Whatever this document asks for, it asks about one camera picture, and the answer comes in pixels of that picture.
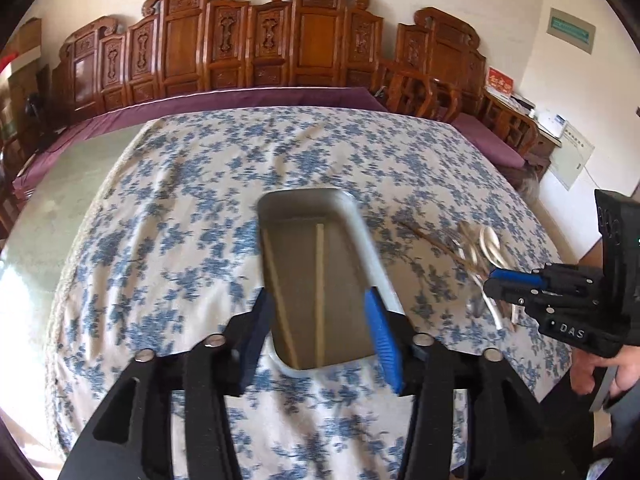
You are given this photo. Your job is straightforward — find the person's right hand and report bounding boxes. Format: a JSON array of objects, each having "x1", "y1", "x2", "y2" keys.
[{"x1": 569, "y1": 343, "x2": 640, "y2": 399}]

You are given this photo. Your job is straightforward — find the metal rectangular tray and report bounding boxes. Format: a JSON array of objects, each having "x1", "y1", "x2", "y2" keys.
[{"x1": 256, "y1": 188, "x2": 402, "y2": 378}]

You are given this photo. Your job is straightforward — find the wooden side table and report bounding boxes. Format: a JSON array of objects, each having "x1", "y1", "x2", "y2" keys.
[{"x1": 518, "y1": 116, "x2": 562, "y2": 178}]

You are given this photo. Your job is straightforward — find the large metal spoon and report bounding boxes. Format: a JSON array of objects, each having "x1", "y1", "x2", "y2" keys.
[{"x1": 458, "y1": 220, "x2": 488, "y2": 273}]

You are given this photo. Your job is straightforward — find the small metal spoon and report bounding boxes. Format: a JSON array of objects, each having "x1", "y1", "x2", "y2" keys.
[{"x1": 451, "y1": 235, "x2": 504, "y2": 330}]

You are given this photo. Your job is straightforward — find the carved wooden armchair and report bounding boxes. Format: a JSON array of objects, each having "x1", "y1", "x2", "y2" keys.
[{"x1": 374, "y1": 6, "x2": 537, "y2": 172}]

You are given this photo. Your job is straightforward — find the long carved wooden sofa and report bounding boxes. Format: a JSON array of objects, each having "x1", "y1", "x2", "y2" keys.
[{"x1": 9, "y1": 0, "x2": 383, "y2": 198}]

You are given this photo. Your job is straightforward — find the stacked cardboard boxes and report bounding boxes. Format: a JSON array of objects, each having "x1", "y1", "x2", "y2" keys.
[{"x1": 1, "y1": 18, "x2": 42, "y2": 140}]

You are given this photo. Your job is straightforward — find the wall electrical panel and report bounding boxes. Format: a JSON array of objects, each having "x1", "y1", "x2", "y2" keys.
[{"x1": 547, "y1": 8, "x2": 597, "y2": 54}]

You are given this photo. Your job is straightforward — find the blue floral tablecloth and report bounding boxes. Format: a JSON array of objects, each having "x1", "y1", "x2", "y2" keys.
[{"x1": 47, "y1": 106, "x2": 570, "y2": 479}]

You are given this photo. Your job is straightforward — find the wooden chopstick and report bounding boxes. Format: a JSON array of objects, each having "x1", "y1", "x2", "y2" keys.
[
  {"x1": 314, "y1": 223, "x2": 326, "y2": 367},
  {"x1": 399, "y1": 221, "x2": 487, "y2": 278}
]

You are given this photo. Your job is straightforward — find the white wall cabinet door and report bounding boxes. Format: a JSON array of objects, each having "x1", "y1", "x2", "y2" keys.
[{"x1": 550, "y1": 122, "x2": 594, "y2": 190}]

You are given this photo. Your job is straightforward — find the white plastic spoon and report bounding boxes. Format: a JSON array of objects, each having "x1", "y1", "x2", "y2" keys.
[{"x1": 478, "y1": 226, "x2": 514, "y2": 270}]

